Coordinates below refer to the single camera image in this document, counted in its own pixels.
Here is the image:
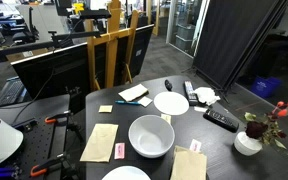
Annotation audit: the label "blue pen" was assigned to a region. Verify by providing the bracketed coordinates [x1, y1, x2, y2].
[114, 100, 142, 106]

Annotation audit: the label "grey bowl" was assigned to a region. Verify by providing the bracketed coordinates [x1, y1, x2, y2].
[127, 114, 176, 159]

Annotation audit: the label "small black presenter remote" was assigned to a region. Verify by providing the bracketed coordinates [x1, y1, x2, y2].
[164, 79, 173, 92]

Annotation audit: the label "flat white round plate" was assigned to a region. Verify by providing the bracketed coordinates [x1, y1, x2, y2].
[153, 91, 190, 116]

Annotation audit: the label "tan yellow packet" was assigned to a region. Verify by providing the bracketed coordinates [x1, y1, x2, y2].
[98, 104, 114, 114]

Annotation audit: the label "long remote with grey buttons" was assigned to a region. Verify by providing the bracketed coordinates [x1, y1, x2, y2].
[183, 80, 199, 106]

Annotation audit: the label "wooden easel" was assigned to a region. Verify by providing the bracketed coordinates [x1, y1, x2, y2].
[86, 0, 140, 92]

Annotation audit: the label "small white packet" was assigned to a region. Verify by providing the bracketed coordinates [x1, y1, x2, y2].
[193, 105, 208, 113]

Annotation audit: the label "crumpled white tissue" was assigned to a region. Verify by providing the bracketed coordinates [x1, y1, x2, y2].
[194, 86, 221, 106]

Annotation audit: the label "pink sugar packet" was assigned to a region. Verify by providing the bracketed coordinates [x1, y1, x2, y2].
[113, 142, 126, 160]

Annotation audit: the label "grey storage bins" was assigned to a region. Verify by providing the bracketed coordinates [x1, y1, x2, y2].
[175, 23, 197, 53]

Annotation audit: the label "tan napkin left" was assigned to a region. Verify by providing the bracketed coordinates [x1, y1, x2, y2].
[79, 123, 119, 164]

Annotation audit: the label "tan napkin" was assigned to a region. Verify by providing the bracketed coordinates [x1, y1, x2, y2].
[79, 123, 119, 164]
[169, 145, 208, 180]

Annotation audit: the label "white and pink packet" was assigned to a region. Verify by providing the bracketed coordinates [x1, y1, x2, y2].
[189, 138, 203, 153]

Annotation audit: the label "black TV remote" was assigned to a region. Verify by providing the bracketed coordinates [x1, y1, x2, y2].
[202, 108, 240, 133]

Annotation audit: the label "rimmed white plate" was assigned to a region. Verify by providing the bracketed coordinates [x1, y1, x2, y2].
[101, 165, 152, 180]

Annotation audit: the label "tan napkin right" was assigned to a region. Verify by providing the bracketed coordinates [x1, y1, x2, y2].
[169, 145, 208, 180]

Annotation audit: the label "orange and black clamp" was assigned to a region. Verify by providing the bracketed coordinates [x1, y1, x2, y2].
[29, 152, 68, 178]
[44, 111, 73, 125]

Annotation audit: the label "large black monitor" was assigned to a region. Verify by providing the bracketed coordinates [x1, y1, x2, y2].
[11, 23, 155, 113]

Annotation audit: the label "black divider panel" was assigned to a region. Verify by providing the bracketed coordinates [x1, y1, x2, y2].
[192, 0, 288, 90]

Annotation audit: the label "white round vase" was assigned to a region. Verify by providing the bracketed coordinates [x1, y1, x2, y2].
[233, 131, 263, 157]

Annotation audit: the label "dark rose flower bouquet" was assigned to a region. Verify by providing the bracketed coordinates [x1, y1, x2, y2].
[243, 100, 288, 151]

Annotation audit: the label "black perforated bench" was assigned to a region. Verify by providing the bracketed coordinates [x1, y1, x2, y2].
[0, 94, 85, 180]

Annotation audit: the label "blue bin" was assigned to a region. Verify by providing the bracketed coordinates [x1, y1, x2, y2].
[249, 76, 283, 99]

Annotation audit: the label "black keyboard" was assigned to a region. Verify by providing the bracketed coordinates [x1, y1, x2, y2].
[0, 76, 28, 108]

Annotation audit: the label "black camera on boom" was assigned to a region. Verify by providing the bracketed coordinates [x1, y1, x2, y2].
[79, 9, 112, 20]

